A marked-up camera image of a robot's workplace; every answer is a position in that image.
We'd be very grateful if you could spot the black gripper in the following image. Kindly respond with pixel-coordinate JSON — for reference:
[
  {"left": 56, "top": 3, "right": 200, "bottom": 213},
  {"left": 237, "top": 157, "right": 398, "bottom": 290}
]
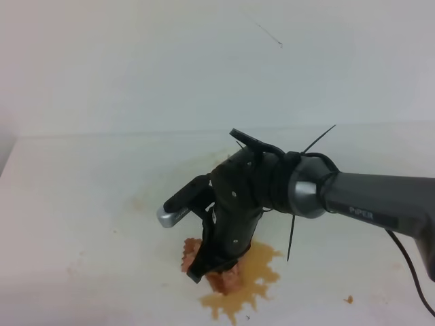
[{"left": 186, "top": 149, "right": 292, "bottom": 283}]

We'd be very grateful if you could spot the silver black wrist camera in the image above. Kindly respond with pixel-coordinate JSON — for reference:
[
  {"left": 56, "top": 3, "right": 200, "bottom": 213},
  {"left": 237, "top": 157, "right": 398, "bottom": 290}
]
[{"left": 157, "top": 174, "right": 215, "bottom": 228}]

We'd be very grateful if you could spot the pinkish rag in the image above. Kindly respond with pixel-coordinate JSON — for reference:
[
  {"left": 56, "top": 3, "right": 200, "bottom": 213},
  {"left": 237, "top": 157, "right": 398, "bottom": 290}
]
[{"left": 181, "top": 238, "right": 243, "bottom": 295}]

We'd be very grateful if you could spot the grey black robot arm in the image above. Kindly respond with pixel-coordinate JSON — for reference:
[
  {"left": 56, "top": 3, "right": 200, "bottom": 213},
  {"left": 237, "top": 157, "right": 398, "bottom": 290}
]
[{"left": 187, "top": 149, "right": 434, "bottom": 282}]

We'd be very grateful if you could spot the black cable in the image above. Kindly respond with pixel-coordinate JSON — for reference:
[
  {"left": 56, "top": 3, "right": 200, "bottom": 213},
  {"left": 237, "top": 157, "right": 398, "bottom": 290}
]
[{"left": 384, "top": 229, "right": 435, "bottom": 314}]

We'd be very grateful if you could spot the brown coffee puddle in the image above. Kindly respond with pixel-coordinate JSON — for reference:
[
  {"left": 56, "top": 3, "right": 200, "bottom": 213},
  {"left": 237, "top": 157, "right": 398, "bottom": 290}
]
[{"left": 199, "top": 240, "right": 282, "bottom": 325}]

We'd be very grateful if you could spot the small brown crumb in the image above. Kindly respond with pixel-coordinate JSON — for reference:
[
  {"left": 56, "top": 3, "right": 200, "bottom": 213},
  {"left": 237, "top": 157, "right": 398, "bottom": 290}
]
[{"left": 344, "top": 295, "right": 353, "bottom": 304}]

